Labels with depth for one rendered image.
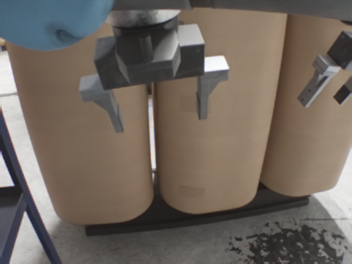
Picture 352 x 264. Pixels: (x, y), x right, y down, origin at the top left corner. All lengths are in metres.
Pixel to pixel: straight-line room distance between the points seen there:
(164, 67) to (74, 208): 0.78
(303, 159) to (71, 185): 0.83
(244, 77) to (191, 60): 0.45
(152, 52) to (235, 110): 0.57
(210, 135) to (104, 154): 0.32
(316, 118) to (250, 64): 0.35
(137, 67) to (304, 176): 0.95
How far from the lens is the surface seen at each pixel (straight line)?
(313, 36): 0.90
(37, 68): 0.72
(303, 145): 1.02
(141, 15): 0.25
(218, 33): 0.70
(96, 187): 0.87
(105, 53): 0.31
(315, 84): 0.50
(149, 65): 0.23
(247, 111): 0.80
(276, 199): 1.33
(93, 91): 0.35
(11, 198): 0.73
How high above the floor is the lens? 0.93
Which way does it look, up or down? 29 degrees down
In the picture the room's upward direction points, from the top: straight up
